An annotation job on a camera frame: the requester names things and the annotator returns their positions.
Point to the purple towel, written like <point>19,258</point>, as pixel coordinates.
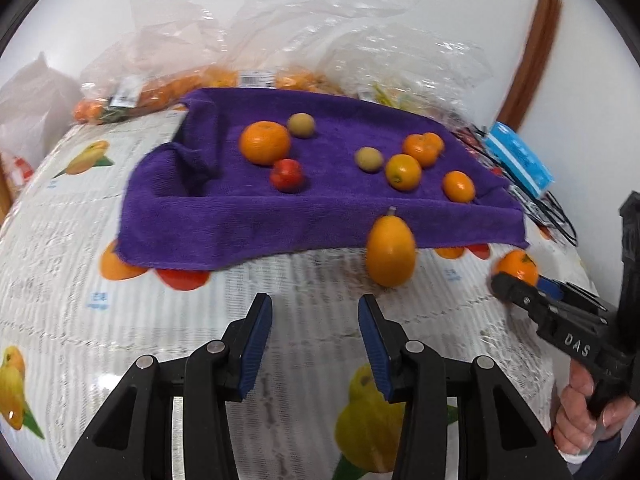
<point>300,220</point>

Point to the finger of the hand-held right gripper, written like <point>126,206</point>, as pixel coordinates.
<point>555,287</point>
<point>520,292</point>

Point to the orange mandarin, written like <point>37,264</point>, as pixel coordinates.
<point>417,151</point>
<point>265,143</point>

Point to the small red tomato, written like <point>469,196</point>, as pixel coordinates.
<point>287,175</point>

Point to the white plastic bag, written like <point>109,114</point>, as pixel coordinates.
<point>35,110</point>

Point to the person's right hand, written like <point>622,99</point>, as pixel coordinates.
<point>572,410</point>

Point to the mandarin with green stem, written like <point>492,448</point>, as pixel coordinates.
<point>520,266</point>

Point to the brown wooden door frame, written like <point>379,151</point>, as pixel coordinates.
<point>540,50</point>

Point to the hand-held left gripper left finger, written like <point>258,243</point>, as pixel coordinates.
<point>252,345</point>

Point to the clear bag of leafy mandarins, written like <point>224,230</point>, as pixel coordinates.
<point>150,75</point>

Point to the tan longan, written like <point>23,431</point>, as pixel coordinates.
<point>369,159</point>
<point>301,125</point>

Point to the blue box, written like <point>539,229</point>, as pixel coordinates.
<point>520,157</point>

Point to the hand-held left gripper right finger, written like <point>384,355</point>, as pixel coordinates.
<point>377,350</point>

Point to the clear bag of oranges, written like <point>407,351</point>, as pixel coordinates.
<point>300,35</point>

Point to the oval orange kumquat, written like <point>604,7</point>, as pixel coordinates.
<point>390,255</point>

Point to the clear bag of yellow fruit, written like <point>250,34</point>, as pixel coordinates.
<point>415,70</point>

